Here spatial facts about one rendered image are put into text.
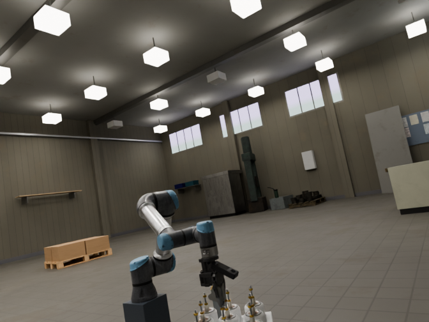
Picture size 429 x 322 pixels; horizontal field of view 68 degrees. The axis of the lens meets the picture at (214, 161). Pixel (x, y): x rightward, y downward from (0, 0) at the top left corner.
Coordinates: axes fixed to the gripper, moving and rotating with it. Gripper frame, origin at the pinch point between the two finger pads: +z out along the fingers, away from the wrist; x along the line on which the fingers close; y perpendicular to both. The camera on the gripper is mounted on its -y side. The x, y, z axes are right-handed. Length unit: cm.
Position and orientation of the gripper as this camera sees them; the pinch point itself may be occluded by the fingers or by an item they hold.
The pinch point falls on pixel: (223, 303)
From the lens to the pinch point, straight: 148.2
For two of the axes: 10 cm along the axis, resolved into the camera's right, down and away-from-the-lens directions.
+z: 1.8, 9.8, -1.1
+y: -8.8, 2.1, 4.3
